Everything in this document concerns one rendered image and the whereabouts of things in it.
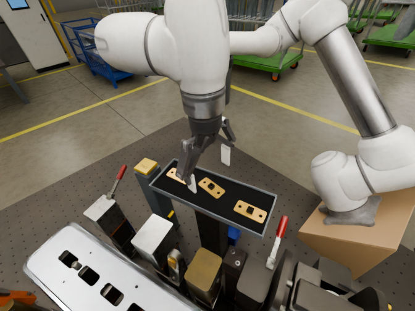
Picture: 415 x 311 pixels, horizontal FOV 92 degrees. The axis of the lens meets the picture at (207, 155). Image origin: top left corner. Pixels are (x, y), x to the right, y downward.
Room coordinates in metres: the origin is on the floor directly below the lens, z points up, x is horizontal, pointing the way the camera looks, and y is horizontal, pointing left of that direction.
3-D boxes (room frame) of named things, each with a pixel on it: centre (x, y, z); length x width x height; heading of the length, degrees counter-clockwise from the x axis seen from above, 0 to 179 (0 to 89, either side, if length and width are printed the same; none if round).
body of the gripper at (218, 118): (0.38, 0.00, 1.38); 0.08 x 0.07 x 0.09; 131
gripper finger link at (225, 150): (0.43, -0.05, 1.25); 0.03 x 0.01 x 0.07; 41
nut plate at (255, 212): (0.29, -0.10, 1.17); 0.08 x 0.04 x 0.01; 55
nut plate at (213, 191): (0.38, 0.00, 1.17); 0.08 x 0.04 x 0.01; 42
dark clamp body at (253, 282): (0.16, -0.10, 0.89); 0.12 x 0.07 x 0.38; 148
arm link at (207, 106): (0.38, 0.00, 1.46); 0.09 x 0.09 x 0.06
